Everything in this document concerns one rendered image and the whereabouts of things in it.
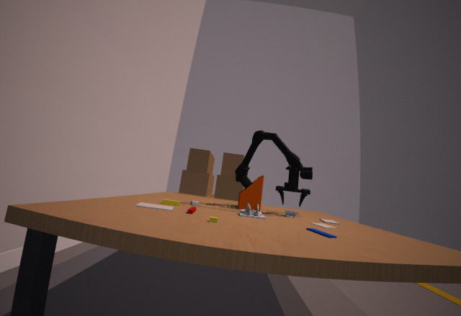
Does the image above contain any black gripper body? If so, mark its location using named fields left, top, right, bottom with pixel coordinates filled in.
left=276, top=177, right=310, bottom=195

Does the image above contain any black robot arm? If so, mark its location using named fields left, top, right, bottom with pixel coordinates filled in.
left=235, top=130, right=313, bottom=189

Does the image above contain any blue flat bar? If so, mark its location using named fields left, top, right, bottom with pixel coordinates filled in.
left=306, top=228, right=336, bottom=238

